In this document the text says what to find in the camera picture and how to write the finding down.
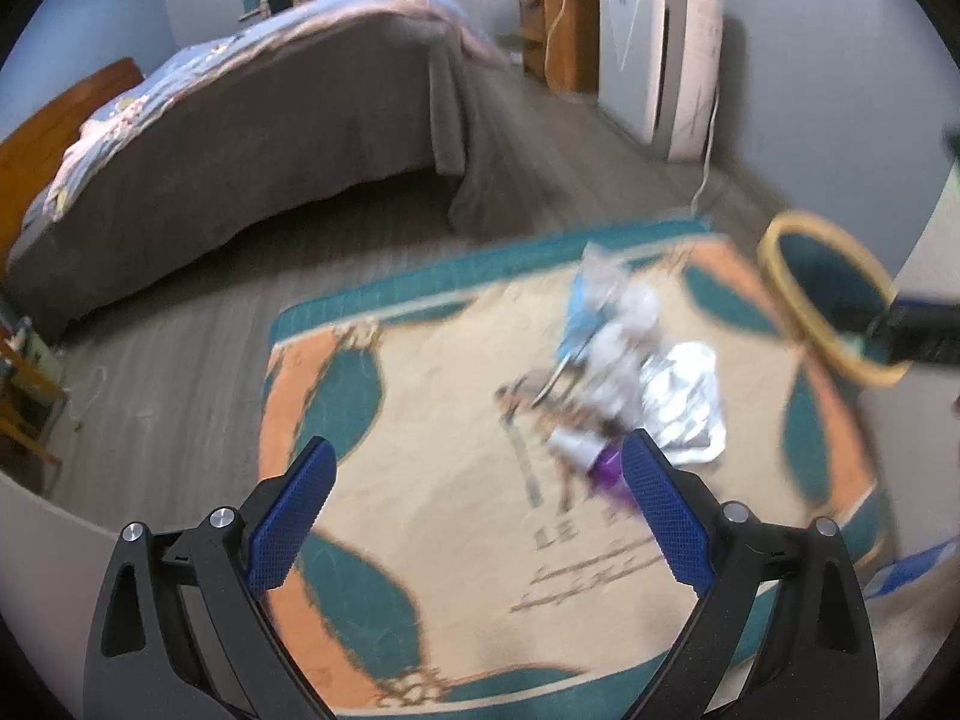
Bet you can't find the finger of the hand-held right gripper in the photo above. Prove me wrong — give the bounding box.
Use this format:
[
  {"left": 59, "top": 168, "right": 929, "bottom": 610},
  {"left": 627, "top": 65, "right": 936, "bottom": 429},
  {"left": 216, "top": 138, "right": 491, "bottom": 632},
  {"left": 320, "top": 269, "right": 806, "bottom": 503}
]
[{"left": 862, "top": 292, "right": 960, "bottom": 370}]

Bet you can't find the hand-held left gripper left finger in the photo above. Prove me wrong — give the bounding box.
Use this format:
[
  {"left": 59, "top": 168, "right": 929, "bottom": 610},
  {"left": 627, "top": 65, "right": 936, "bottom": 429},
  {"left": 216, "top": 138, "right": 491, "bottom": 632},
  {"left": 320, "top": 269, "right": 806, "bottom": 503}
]
[{"left": 82, "top": 436, "right": 338, "bottom": 720}]

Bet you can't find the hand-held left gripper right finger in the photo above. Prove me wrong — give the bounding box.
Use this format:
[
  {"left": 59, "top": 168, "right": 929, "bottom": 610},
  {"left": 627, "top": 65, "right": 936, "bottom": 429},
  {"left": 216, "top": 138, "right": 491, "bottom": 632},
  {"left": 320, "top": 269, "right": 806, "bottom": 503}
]
[{"left": 621, "top": 427, "right": 880, "bottom": 720}]

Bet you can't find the purple small bottle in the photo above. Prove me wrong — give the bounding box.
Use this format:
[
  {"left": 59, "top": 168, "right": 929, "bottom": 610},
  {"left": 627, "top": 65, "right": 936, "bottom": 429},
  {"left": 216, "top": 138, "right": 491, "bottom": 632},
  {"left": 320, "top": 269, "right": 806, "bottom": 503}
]
[{"left": 550, "top": 424, "right": 640, "bottom": 512}]

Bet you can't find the yellow rimmed teal bin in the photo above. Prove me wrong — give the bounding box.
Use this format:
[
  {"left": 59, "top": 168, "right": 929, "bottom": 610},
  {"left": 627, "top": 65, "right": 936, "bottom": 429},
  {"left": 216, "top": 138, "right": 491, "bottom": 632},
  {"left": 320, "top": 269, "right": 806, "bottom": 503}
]
[{"left": 756, "top": 210, "right": 914, "bottom": 391}]

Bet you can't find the silver foil blister pack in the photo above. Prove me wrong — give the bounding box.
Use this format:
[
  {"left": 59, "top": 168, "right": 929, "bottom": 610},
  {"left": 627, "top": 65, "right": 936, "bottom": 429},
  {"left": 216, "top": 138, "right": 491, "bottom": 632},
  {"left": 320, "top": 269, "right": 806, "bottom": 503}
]
[{"left": 640, "top": 341, "right": 730, "bottom": 467}]

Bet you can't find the white crumpled tissue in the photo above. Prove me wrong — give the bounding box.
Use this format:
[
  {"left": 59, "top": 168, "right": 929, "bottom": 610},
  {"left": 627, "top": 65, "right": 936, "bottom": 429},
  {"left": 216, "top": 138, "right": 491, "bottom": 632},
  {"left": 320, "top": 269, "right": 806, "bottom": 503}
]
[{"left": 583, "top": 246, "right": 665, "bottom": 410}]

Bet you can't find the printed teal orange blanket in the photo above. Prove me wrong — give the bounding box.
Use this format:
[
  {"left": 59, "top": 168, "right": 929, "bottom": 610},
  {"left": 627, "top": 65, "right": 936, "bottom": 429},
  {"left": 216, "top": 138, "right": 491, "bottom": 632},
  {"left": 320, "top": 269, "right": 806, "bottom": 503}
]
[{"left": 259, "top": 221, "right": 895, "bottom": 713}]

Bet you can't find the blue crumpled glove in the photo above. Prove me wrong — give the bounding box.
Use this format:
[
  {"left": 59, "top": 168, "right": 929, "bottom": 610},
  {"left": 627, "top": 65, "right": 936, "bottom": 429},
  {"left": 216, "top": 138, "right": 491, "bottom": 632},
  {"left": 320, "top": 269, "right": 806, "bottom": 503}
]
[{"left": 553, "top": 270, "right": 623, "bottom": 370}]

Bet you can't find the blue striped cloth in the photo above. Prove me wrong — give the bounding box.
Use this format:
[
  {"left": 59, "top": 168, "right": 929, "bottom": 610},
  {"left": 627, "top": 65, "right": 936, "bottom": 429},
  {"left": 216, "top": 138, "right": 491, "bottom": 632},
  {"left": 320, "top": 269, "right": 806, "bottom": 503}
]
[{"left": 861, "top": 536, "right": 959, "bottom": 602}]

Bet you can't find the wooden chair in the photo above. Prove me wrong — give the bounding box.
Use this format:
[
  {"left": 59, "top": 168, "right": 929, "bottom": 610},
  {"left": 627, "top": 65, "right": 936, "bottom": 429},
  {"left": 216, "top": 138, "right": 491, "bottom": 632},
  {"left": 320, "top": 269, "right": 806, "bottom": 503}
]
[{"left": 0, "top": 336, "right": 70, "bottom": 467}]

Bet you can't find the green bucket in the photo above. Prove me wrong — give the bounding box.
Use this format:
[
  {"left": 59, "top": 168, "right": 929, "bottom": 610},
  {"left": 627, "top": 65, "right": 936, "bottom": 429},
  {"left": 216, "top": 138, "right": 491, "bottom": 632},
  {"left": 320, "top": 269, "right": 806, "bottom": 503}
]
[{"left": 10, "top": 317, "right": 66, "bottom": 392}]

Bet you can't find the white air purifier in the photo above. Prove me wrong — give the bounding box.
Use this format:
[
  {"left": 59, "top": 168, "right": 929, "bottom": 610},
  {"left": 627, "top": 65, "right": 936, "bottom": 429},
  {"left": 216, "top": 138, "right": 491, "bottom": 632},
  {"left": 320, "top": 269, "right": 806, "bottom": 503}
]
[{"left": 598, "top": 0, "right": 726, "bottom": 164}]

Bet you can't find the bed with grey blanket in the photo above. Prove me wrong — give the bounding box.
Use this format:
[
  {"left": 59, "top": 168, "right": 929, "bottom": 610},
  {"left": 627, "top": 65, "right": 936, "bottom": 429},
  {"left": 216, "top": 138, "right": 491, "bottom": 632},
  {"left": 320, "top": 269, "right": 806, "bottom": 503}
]
[{"left": 6, "top": 11, "right": 512, "bottom": 347}]

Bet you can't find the wooden bed headboard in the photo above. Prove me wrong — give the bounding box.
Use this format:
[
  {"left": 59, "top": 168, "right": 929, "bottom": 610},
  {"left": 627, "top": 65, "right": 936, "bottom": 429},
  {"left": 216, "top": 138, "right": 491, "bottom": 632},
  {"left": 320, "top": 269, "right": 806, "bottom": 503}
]
[{"left": 0, "top": 56, "right": 145, "bottom": 265}]

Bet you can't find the wooden cabinet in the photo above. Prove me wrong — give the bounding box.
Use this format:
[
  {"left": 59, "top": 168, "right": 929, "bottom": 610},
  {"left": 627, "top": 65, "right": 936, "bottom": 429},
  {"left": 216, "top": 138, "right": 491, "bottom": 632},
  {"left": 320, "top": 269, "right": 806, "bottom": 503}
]
[{"left": 516, "top": 0, "right": 602, "bottom": 96}]

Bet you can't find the blue floral quilt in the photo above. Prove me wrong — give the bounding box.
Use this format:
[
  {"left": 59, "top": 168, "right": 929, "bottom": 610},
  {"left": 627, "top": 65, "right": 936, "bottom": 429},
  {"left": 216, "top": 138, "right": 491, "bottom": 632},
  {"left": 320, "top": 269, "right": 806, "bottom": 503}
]
[{"left": 21, "top": 0, "right": 505, "bottom": 224}]

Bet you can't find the white floor cable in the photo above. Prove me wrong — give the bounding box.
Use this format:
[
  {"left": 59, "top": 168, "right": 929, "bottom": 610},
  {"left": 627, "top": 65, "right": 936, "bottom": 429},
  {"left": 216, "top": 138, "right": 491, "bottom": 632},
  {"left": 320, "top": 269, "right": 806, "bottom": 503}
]
[{"left": 70, "top": 366, "right": 111, "bottom": 434}]

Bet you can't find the white purifier cable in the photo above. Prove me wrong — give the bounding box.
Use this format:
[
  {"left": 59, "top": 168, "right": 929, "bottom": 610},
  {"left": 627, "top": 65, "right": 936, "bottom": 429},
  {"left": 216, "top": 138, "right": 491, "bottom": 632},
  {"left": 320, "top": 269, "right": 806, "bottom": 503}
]
[{"left": 688, "top": 85, "right": 722, "bottom": 216}]

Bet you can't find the white monitor cable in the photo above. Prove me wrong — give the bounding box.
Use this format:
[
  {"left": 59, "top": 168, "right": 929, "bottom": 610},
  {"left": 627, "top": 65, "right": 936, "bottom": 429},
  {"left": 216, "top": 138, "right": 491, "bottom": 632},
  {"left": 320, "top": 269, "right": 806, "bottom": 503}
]
[{"left": 541, "top": 0, "right": 572, "bottom": 85}]

